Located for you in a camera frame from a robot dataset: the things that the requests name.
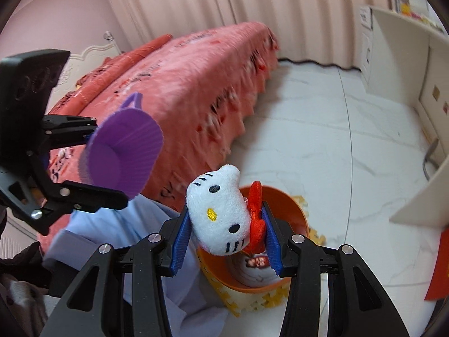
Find white desk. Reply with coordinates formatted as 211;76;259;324
358;5;449;232

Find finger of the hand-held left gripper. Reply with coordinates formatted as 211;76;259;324
0;149;129;236
40;114;99;150

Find purple ribbed silicone cup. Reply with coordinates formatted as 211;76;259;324
78;92;164;200

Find pale pink curtain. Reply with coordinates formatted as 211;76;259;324
96;0;397;74

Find bed with pink blanket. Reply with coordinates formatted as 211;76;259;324
37;21;281;250

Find light blue clothing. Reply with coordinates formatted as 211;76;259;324
44;193;239;337

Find red paper sheet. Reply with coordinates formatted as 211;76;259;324
424;228;449;302

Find orange plastic bin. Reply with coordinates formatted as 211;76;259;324
196;183;310;293

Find white carved headboard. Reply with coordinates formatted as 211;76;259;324
52;44;122;92

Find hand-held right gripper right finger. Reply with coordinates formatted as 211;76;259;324
261;200;411;337

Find white cat plush red bow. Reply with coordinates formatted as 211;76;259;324
186;164;267;255

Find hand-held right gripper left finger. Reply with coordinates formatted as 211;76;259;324
40;205;197;337

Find grey metal chair leg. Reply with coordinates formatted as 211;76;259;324
423;137;441;181

